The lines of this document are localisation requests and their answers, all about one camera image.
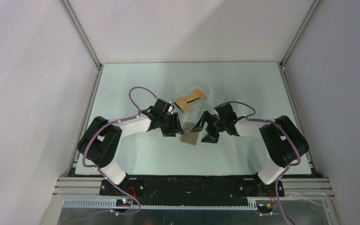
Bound grey cable duct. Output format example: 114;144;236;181
62;198;257;210

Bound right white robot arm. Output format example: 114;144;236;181
190;101;309;196

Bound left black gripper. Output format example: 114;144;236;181
158;112;184;137

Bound grey card holder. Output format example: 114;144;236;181
180;122;199;146

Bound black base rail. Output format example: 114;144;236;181
118;175;285;206

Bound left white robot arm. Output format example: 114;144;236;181
76;99;184;195

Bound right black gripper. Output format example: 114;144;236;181
190;111;226;144

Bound clear plastic card box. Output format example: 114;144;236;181
171;81;210;114

